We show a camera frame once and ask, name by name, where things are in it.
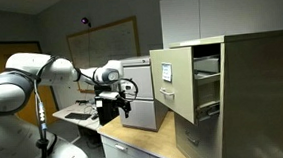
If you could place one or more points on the grey office desk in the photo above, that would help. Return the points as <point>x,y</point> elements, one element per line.
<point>80,110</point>

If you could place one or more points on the beige metal file cabinet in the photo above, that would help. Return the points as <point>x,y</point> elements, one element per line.
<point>263,97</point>

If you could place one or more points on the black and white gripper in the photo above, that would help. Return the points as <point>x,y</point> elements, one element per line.
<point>108,95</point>

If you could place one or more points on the white paper drawer label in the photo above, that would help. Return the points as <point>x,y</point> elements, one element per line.
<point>166,72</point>

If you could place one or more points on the beige unlabelled file cabinet drawer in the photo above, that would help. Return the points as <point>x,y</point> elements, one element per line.
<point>196,138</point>

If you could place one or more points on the wood-framed whiteboard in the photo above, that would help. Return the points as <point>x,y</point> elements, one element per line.
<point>108,41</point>

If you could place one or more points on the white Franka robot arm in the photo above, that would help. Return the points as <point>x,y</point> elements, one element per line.
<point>25,134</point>

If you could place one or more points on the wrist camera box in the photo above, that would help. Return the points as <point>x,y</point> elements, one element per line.
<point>126,86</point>

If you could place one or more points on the grey two-drawer cabinet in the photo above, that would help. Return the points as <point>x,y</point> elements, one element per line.
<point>144,112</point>

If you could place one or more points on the black computer mouse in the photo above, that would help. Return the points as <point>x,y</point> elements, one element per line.
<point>94,117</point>

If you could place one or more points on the camera with purple light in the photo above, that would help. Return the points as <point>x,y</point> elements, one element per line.
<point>85,21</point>

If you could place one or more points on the black keyboard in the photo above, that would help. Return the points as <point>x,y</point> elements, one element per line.
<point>78,116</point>

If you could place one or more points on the wood-top white counter cabinet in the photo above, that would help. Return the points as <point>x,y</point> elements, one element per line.
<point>142,139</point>

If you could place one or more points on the black computer tower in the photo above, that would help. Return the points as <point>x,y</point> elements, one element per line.
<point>106,116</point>

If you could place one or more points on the beige labelled file cabinet drawer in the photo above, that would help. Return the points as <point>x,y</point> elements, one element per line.
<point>177,83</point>

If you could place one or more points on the white wall cabinet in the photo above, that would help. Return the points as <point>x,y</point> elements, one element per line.
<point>227,9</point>

